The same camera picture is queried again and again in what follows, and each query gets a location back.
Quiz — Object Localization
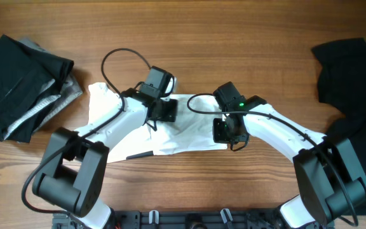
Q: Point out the white t-shirt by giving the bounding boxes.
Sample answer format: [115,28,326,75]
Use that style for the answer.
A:
[76,83,227,163]

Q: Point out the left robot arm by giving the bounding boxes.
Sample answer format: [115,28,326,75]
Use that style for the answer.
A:
[31,66,177,228]

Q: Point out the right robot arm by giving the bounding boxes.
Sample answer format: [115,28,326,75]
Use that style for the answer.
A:
[212,81,366,228]

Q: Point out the grey folded garment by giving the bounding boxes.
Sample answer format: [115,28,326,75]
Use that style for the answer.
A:
[0,35,82,142]

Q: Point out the black garment on right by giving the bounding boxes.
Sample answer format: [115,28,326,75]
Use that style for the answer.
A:
[311,38,366,215]

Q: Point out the black folded garment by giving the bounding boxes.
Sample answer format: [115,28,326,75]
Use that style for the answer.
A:
[0,35,74,142]

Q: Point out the right black cable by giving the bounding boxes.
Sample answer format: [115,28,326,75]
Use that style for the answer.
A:
[186,92,360,227]

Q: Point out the black cable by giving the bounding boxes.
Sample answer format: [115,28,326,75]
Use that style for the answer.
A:
[20,47,154,229]
[186,92,360,227]

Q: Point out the left black cable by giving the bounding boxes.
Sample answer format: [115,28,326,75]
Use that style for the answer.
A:
[20,47,154,229]

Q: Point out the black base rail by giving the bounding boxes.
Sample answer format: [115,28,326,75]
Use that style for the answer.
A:
[51,208,335,229]

